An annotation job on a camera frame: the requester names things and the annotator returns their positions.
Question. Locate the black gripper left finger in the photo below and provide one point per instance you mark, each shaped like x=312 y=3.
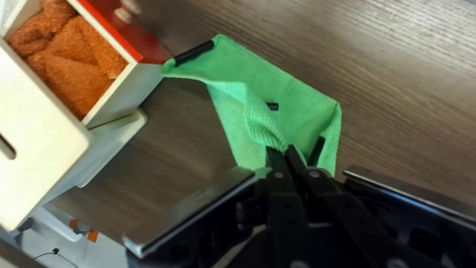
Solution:
x=284 y=217

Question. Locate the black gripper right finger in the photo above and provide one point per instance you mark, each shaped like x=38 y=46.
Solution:
x=342 y=217

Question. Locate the green microfiber cloth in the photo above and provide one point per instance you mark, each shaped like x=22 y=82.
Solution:
x=291 y=104

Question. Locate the orange cloth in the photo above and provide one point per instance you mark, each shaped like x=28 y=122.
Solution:
x=68 y=54

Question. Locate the wooden drawer with red front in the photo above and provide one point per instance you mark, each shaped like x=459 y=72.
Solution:
x=113 y=79

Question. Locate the light wooden box with slot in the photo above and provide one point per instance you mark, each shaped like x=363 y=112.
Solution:
x=34 y=149

